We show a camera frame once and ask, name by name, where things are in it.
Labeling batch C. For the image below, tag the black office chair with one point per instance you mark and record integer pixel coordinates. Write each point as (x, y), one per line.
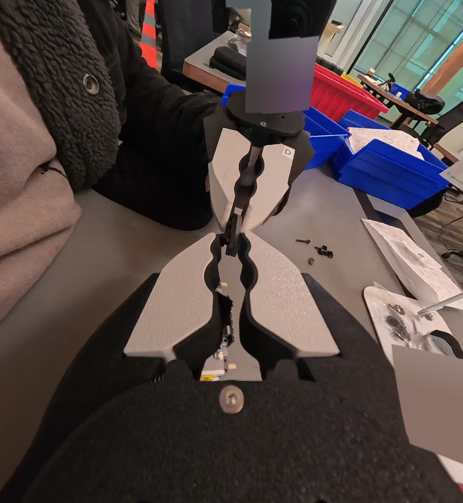
(451, 122)

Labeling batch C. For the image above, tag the wooden side table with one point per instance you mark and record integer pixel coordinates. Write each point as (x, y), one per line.
(388, 98)

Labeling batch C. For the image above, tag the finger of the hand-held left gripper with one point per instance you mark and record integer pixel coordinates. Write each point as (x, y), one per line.
(223, 173)
(274, 177)

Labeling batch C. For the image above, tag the white printed sheet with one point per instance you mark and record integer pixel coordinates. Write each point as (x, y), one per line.
(381, 139)

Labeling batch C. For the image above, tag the person's beige hoodie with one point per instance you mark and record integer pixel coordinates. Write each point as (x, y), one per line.
(19, 196)

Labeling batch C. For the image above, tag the small black square brick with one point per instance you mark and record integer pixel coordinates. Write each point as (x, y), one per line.
(231, 247)

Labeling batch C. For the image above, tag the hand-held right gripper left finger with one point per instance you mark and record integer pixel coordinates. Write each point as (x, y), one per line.
(172, 310)

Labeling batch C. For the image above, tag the orange striped post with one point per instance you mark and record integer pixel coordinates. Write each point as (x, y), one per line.
(148, 35)

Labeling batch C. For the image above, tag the clear bag of black parts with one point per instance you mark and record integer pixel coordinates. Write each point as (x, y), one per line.
(396, 320)

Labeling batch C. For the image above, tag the black zip case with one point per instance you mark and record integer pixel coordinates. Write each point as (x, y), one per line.
(227, 63)

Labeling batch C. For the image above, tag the yellow plastic bin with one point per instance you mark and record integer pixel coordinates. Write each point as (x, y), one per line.
(351, 78)

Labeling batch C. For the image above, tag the loose grey black finger pad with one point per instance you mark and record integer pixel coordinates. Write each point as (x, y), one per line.
(447, 340)

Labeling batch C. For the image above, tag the grey wooden-edged table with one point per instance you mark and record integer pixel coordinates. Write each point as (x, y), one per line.
(200, 59)

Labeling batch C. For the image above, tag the white wooden book stand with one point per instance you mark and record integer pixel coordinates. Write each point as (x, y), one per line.
(377, 314)

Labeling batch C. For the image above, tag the person's dark cardigan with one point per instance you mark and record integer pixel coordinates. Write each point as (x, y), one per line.
(58, 78)

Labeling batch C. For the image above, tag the white printed paper bag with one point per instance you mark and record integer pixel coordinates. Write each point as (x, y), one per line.
(404, 255)

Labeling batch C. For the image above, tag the person's left forearm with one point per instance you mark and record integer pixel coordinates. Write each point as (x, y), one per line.
(156, 157)

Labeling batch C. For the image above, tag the red plastic bin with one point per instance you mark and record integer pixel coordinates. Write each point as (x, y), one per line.
(341, 94)

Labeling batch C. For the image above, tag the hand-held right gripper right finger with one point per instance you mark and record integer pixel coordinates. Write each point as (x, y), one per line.
(290, 310)

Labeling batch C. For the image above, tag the partly built brick car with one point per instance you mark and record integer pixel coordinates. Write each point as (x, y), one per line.
(217, 357)

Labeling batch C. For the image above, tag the large blue plastic bin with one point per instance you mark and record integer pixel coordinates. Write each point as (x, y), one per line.
(326, 149)

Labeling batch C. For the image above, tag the cluster of black clips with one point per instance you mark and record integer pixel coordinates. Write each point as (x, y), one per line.
(326, 251)

